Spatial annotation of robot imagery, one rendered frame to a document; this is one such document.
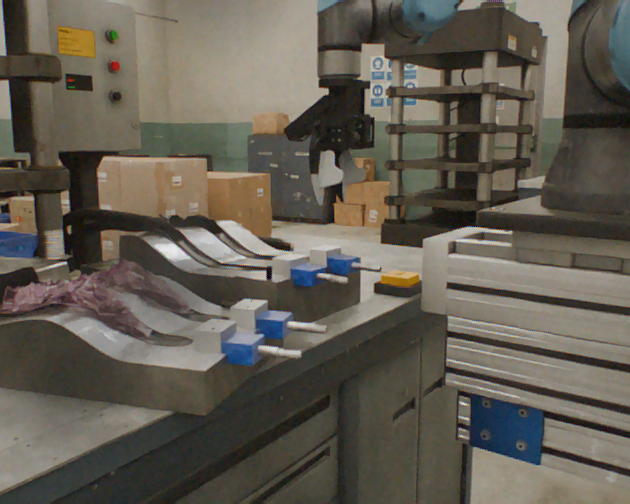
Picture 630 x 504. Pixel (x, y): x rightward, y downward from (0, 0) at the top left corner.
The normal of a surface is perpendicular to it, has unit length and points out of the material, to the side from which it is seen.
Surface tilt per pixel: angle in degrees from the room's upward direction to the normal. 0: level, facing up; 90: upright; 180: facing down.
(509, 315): 90
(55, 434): 0
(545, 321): 90
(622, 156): 72
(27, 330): 90
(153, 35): 90
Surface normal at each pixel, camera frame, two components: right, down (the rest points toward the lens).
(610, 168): -0.47, -0.14
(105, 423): 0.00, -0.98
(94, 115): 0.83, 0.10
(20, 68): 0.32, 0.17
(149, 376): -0.30, 0.17
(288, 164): -0.51, 0.15
